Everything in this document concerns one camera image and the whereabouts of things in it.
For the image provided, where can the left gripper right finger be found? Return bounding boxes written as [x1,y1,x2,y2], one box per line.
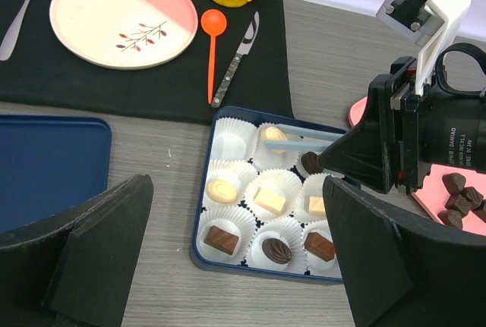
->
[323,176,485,326]

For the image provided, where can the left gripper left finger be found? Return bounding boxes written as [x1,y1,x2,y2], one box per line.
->
[1,175,154,326]

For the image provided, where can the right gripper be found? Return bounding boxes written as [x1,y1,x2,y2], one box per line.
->
[317,42,485,193]

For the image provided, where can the dark round chocolate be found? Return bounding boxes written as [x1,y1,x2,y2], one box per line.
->
[301,152,323,175]

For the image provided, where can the light blue plastic tongs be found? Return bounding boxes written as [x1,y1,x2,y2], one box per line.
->
[264,124,343,152]

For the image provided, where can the white oval chocolate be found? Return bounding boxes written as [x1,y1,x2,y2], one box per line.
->
[260,126,288,154]

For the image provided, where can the dark blue box lid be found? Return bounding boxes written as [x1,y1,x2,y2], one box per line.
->
[1,115,112,231]

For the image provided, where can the brown rectangular chocolate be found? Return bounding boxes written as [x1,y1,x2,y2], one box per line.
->
[204,225,239,255]
[304,232,336,262]

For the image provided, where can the white round chocolate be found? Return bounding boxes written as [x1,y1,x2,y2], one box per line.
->
[206,179,238,204]

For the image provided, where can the white square chocolate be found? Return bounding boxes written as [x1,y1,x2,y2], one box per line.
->
[254,187,286,215]
[308,196,326,217]

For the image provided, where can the dark blue chocolate box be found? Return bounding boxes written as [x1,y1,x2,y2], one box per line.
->
[190,106,342,284]

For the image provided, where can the dark oval chocolate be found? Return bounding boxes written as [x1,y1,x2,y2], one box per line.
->
[262,238,292,265]

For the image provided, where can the pink plastic tray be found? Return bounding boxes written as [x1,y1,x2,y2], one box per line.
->
[348,97,485,236]

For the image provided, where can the steak knife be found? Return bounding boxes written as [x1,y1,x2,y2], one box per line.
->
[210,11,260,108]

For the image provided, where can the black cloth placemat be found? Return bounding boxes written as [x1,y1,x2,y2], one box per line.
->
[1,0,292,124]

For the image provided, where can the orange plastic spoon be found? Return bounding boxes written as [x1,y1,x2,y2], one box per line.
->
[200,9,227,104]

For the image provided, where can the silver fork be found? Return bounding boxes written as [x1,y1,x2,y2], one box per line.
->
[1,0,30,61]

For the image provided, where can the pink and cream plate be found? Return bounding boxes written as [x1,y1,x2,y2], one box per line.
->
[49,0,198,70]

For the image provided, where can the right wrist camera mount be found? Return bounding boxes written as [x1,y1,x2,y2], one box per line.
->
[376,0,471,96]

